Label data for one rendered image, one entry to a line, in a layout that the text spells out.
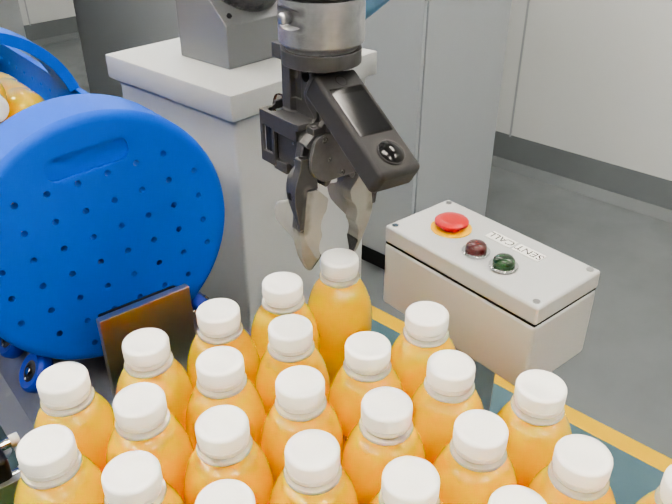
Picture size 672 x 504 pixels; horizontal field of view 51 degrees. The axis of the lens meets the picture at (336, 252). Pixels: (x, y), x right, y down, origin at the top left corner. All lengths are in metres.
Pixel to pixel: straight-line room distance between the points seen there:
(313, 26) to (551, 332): 0.35
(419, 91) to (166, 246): 1.61
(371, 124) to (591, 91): 2.88
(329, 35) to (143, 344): 0.30
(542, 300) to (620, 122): 2.79
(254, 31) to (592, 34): 2.42
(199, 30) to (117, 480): 0.80
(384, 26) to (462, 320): 1.71
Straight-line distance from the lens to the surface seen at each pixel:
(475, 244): 0.71
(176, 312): 0.76
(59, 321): 0.79
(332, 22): 0.59
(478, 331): 0.71
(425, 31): 2.27
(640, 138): 3.41
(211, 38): 1.14
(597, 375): 2.37
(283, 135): 0.65
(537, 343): 0.68
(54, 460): 0.53
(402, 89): 2.35
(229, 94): 1.01
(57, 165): 0.72
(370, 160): 0.57
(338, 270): 0.69
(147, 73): 1.16
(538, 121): 3.59
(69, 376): 0.60
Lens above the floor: 1.46
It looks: 31 degrees down
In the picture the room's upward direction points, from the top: straight up
